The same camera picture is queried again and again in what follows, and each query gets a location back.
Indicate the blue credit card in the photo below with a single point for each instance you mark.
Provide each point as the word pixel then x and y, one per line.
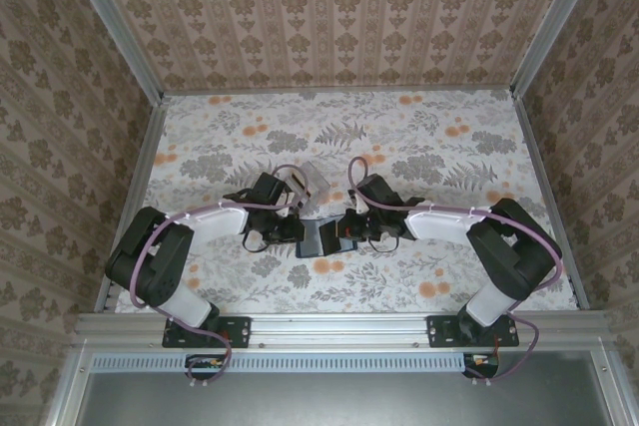
pixel 312 242

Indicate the clear acrylic card holder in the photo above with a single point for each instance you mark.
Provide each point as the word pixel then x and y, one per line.
pixel 317 177

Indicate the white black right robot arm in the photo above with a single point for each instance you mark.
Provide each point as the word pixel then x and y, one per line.
pixel 439 224

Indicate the grey metal sheet panel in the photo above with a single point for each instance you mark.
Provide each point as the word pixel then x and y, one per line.
pixel 339 401

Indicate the aluminium frame post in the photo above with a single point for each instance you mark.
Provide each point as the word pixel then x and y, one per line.
pixel 558 12
pixel 115 12

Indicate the thin aluminium table edge rail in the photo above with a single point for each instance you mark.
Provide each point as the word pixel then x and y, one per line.
pixel 339 92

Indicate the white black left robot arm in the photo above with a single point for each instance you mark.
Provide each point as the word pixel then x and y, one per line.
pixel 219 224

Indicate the aluminium table side rail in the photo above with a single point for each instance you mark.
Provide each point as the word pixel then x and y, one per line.
pixel 141 171
pixel 542 171

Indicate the aluminium mounting rail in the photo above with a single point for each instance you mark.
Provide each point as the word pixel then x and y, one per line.
pixel 339 328

